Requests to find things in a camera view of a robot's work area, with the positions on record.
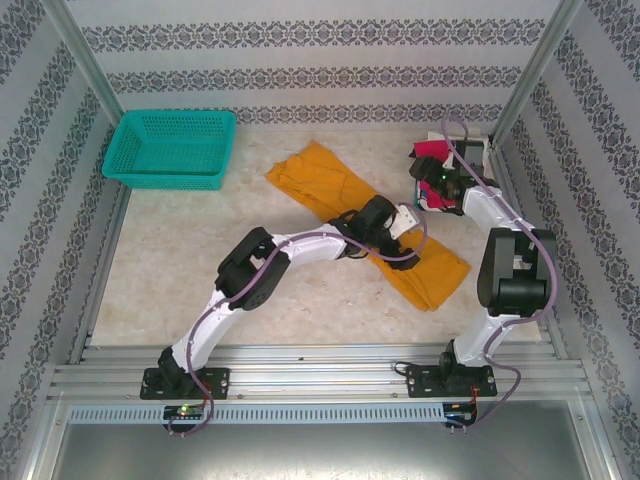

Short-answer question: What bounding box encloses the aluminium mounting rail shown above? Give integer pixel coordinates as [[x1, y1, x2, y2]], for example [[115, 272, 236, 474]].
[[47, 342, 591, 404]]

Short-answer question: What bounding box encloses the grey metal panel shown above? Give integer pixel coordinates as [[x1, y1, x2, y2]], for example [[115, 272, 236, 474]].
[[19, 399, 621, 480]]

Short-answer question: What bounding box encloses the slotted grey cable duct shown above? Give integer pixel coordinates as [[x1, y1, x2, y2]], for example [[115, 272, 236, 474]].
[[67, 403, 446, 425]]

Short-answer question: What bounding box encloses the teal plastic basket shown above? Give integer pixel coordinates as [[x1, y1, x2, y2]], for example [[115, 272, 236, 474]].
[[101, 109, 238, 192]]

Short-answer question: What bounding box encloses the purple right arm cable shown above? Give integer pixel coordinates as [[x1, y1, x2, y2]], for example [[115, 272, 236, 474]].
[[439, 115, 560, 431]]

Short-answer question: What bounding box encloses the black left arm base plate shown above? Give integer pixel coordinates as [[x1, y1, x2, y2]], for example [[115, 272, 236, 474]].
[[139, 367, 231, 401]]

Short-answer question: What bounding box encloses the yellow printed t-shirt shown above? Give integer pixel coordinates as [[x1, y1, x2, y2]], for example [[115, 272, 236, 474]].
[[264, 139, 473, 313]]

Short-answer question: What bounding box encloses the aluminium frame post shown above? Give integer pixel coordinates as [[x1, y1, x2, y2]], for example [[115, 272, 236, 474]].
[[487, 0, 584, 144], [42, 0, 126, 119]]

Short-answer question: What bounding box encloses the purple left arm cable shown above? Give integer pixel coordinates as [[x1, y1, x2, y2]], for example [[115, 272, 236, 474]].
[[167, 215, 430, 437]]

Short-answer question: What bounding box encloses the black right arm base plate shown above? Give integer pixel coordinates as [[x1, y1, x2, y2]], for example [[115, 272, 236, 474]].
[[405, 363, 499, 400]]

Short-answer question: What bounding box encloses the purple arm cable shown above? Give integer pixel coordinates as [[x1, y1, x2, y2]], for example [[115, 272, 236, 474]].
[[439, 115, 560, 431], [167, 215, 430, 437]]

